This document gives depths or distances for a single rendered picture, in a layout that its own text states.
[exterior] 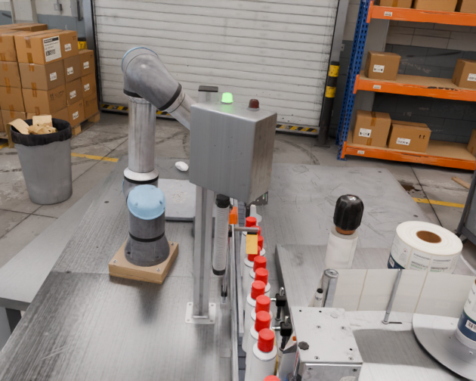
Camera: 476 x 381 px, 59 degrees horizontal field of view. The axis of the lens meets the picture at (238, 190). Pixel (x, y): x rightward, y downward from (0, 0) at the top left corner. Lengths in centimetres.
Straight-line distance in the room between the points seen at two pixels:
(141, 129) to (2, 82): 364
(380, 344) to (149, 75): 95
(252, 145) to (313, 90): 457
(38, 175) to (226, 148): 284
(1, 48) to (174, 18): 198
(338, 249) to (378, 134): 370
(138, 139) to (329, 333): 85
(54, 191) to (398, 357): 302
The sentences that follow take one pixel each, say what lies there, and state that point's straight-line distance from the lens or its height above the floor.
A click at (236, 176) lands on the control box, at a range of 91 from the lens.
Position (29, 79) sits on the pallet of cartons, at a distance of 475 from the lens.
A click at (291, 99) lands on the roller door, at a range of 545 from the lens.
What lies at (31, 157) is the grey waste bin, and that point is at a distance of 358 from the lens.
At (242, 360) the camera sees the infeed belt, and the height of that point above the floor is 88.
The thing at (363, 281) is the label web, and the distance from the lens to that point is 120.
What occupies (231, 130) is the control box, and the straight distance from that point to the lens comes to 88.
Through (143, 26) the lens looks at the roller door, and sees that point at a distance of 572.
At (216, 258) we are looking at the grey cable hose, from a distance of 102.
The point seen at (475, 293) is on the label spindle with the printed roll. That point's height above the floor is 105.
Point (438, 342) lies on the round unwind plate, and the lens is 131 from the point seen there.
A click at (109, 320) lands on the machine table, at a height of 83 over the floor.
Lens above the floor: 172
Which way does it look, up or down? 26 degrees down
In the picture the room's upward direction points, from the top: 4 degrees clockwise
